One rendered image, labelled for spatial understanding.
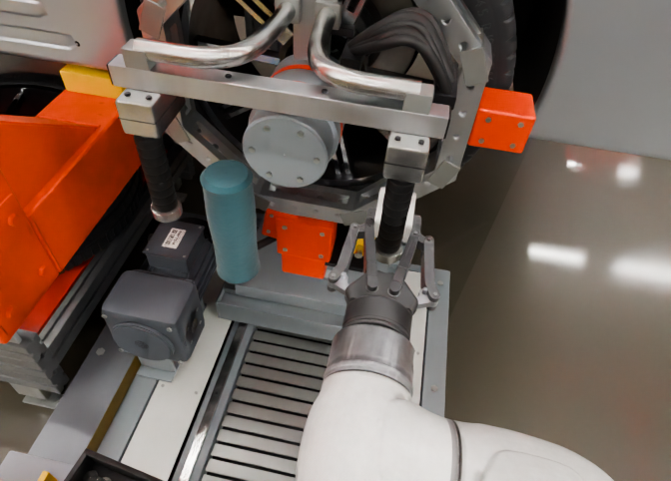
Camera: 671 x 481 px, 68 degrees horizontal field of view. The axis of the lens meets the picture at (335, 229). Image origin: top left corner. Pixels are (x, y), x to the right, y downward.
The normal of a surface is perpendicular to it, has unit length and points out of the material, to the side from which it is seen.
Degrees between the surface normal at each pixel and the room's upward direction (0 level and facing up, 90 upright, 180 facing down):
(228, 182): 0
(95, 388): 0
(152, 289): 0
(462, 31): 90
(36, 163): 90
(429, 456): 10
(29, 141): 90
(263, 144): 90
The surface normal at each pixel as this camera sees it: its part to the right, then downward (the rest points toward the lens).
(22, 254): 0.98, 0.18
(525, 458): 0.18, -0.91
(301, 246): -0.19, 0.71
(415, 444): 0.24, -0.67
